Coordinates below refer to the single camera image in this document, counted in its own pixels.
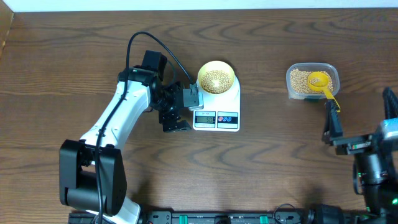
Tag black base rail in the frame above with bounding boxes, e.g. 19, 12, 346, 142
67, 211, 385, 224

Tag white digital kitchen scale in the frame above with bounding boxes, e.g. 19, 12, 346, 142
193, 77, 241, 132

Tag clear plastic container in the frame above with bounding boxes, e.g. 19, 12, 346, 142
286, 63, 340, 100

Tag soybeans in container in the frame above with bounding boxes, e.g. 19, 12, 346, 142
290, 68, 322, 94

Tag yellow plastic scoop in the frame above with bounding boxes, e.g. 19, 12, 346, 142
307, 72, 340, 113

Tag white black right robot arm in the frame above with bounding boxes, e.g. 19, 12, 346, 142
302, 88, 397, 223

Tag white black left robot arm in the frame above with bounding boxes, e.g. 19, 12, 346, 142
59, 50, 203, 223

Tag soybeans in bowl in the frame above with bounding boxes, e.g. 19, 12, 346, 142
201, 70, 233, 94

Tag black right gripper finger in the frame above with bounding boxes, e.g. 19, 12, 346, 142
322, 100, 343, 144
382, 87, 398, 119

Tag pale yellow bowl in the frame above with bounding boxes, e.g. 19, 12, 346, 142
197, 60, 236, 95

